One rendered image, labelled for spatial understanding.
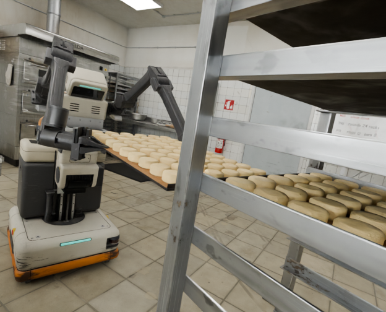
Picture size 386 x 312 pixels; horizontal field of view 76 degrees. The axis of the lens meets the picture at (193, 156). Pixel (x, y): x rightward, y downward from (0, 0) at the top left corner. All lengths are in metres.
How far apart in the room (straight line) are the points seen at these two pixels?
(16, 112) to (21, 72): 0.58
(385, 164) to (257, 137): 0.14
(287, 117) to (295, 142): 4.29
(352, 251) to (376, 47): 0.19
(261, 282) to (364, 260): 0.13
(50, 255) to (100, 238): 0.30
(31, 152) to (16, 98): 2.55
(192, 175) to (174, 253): 0.13
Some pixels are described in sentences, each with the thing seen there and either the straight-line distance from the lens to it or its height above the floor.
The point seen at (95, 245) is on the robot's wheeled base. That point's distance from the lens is 1.92.
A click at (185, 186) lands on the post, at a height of 1.05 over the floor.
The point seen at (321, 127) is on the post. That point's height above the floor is 1.18.
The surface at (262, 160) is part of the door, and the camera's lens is 4.69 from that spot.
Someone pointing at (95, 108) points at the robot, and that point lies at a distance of 1.69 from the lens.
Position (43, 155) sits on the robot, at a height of 0.75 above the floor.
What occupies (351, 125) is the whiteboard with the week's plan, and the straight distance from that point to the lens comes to 4.45.
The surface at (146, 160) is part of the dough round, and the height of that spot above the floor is 1.03.
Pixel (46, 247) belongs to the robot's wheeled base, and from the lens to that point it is 1.82.
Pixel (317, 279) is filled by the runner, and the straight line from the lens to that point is 0.81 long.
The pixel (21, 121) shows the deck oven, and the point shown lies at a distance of 4.45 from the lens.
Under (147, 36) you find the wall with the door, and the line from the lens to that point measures 6.48.
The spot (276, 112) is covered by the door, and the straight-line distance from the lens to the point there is 4.64.
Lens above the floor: 1.15
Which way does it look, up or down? 9 degrees down
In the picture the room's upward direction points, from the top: 9 degrees clockwise
